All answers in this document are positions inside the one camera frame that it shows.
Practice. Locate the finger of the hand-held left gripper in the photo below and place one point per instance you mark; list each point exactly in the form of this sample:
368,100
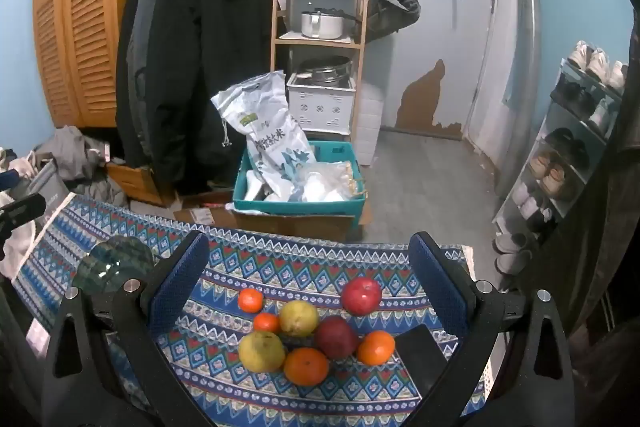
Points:
9,180
22,208

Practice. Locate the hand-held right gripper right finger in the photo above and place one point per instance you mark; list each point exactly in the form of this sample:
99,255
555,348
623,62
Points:
440,282

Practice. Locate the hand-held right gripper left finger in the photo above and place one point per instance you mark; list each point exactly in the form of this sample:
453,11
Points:
175,292

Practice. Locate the small orange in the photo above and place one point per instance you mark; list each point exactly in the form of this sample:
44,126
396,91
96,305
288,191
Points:
266,323
250,300

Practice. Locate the bright red apple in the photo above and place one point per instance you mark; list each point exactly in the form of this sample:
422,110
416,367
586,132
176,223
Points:
361,297

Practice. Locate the medium orange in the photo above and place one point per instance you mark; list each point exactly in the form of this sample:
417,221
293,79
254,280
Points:
376,348

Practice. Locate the large yellow pear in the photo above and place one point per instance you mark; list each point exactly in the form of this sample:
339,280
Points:
261,352

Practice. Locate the dark red apple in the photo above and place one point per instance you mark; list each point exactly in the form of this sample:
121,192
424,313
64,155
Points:
336,337

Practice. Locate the small yellow pear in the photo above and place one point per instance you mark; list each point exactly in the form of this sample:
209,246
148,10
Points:
298,318

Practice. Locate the large orange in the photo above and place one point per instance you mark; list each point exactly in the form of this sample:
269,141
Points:
306,366

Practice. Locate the grey fabric box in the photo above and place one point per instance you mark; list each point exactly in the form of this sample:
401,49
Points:
47,187

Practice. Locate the grey clothes pile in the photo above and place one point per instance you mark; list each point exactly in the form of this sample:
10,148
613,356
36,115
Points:
70,152

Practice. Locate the brown cardboard box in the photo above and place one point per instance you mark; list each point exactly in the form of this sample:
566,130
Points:
135,181

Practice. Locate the blue patterned tablecloth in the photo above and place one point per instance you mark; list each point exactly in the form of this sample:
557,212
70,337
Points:
300,267

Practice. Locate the clear plastic bag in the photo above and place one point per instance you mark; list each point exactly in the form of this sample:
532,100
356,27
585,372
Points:
325,187

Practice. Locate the teal plastic crate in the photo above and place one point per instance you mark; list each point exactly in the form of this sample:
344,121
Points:
300,209

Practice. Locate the wooden louvered door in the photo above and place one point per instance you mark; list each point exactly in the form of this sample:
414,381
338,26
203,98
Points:
75,32

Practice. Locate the grey shoe rack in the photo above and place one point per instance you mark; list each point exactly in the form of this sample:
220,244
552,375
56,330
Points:
550,157

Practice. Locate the dark grey jacket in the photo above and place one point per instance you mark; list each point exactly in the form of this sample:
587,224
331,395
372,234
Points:
134,57

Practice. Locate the white rice bag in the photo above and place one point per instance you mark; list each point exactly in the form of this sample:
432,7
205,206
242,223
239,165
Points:
265,127

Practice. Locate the white perforated crate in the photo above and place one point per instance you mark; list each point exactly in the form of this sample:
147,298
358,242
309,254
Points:
320,107

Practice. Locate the black hooded coat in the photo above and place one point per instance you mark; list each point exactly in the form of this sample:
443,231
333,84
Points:
200,57

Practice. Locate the steel steamer pot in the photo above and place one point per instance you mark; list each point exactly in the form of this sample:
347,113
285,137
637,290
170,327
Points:
325,69

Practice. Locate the pale blue door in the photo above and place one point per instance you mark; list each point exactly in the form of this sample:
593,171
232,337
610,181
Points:
450,32

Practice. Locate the silver metal column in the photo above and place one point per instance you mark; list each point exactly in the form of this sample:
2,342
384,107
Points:
525,32

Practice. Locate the shoe rack with shoes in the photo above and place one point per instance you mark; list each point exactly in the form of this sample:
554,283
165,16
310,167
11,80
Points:
595,62

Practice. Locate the white cooking pot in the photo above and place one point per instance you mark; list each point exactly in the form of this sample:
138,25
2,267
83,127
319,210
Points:
320,24

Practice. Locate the grey hanging bag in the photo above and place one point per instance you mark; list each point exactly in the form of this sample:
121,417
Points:
390,2

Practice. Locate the wooden shelf rack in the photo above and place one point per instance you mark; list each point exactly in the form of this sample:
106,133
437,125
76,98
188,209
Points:
276,7

